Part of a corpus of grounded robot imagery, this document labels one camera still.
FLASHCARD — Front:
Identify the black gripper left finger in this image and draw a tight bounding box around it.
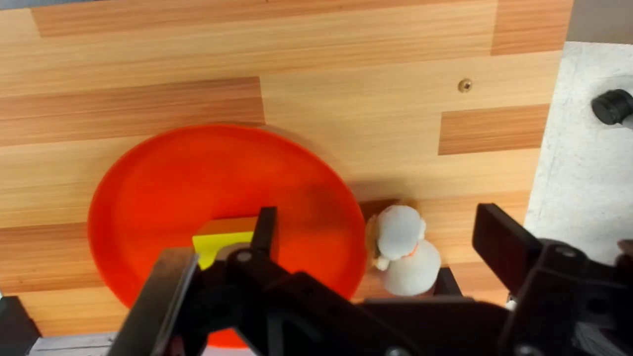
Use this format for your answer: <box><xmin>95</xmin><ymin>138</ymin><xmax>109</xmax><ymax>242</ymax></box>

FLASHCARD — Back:
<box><xmin>224</xmin><ymin>205</ymin><xmax>372</xmax><ymax>356</ymax></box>

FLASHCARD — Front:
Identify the yellow block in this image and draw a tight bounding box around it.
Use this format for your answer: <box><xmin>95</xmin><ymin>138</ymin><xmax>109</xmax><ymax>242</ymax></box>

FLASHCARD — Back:
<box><xmin>190</xmin><ymin>215</ymin><xmax>262</xmax><ymax>270</ymax></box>

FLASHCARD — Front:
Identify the white plush doll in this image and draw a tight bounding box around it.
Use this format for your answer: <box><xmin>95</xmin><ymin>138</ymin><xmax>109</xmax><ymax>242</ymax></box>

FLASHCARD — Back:
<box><xmin>366</xmin><ymin>201</ymin><xmax>444</xmax><ymax>298</ymax></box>

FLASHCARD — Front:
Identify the black round knob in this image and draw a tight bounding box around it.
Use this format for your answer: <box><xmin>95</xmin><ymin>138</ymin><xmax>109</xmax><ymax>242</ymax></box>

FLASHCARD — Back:
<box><xmin>590</xmin><ymin>86</ymin><xmax>633</xmax><ymax>126</ymax></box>

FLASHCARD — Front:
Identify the red round plate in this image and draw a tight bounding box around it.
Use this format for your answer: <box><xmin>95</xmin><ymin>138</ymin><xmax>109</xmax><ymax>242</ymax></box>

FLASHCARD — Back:
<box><xmin>88</xmin><ymin>122</ymin><xmax>368</xmax><ymax>349</ymax></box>

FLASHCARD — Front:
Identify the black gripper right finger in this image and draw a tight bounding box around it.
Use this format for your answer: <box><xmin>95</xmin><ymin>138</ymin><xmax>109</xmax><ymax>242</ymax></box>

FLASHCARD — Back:
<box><xmin>473</xmin><ymin>201</ymin><xmax>633</xmax><ymax>356</ymax></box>

